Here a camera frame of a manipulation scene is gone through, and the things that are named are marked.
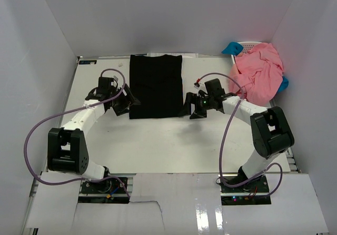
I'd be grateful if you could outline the printed paper at back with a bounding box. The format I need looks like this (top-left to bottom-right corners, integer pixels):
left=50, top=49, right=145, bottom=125
left=146, top=53, right=199, bottom=58

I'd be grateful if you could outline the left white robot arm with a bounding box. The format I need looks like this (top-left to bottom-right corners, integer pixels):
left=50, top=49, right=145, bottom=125
left=47, top=77, right=141, bottom=192

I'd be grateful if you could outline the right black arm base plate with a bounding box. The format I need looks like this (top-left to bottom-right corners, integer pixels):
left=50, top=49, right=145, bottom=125
left=215, top=175, right=271, bottom=206

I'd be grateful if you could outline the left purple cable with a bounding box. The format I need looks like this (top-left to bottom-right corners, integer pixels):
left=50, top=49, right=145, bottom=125
left=23, top=68, right=131, bottom=198

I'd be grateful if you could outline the blue t shirt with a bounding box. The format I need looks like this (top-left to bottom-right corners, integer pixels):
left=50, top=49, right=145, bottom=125
left=221, top=42, right=289, bottom=93

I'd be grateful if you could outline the black t shirt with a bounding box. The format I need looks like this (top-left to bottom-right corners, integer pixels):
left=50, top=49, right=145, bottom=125
left=129, top=54, right=183, bottom=120

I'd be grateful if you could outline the black label sticker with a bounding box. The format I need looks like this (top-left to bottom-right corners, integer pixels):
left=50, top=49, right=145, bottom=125
left=78, top=60, right=97, bottom=65

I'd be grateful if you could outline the purple cable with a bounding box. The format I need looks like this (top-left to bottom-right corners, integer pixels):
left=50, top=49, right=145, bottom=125
left=23, top=68, right=131, bottom=198
left=196, top=73, right=283, bottom=200

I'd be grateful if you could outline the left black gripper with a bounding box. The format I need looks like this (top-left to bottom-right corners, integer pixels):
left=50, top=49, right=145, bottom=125
left=109, top=83, right=141, bottom=116

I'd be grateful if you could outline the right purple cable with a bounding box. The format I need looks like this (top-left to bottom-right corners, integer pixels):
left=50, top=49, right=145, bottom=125
left=196, top=73, right=283, bottom=200

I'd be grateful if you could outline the white perforated laundry basket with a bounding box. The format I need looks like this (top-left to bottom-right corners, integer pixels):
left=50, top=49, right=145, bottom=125
left=229, top=41, right=261, bottom=64

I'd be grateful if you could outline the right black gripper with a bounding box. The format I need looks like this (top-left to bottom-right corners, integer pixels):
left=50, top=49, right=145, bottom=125
left=179, top=92, right=214, bottom=119

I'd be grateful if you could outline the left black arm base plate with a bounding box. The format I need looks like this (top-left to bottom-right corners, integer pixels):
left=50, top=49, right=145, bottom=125
left=78, top=177, right=131, bottom=204

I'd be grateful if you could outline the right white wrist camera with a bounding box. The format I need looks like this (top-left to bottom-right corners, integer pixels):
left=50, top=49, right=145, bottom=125
left=194, top=79, right=202, bottom=89

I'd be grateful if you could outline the pink t shirt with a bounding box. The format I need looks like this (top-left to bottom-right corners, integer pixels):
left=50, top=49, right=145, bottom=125
left=229, top=43, right=284, bottom=106

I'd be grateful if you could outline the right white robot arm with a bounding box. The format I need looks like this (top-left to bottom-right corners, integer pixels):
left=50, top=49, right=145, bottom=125
left=178, top=79, right=294, bottom=192

